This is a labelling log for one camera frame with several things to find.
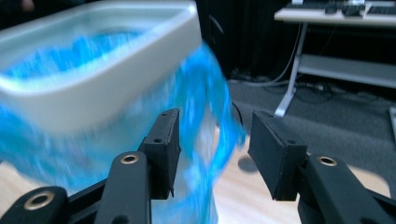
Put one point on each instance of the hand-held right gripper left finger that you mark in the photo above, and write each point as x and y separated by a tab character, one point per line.
163	149

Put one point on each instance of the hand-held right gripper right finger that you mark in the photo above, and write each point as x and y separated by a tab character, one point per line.
274	155

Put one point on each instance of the black keyboard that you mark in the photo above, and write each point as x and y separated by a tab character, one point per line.
314	4

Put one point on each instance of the white metal stand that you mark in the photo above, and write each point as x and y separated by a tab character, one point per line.
342	67

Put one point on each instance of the black computer mouse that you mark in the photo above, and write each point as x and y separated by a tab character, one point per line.
351	11

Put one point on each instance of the blue plastic garbage bag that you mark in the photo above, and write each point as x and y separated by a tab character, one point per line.
199	93

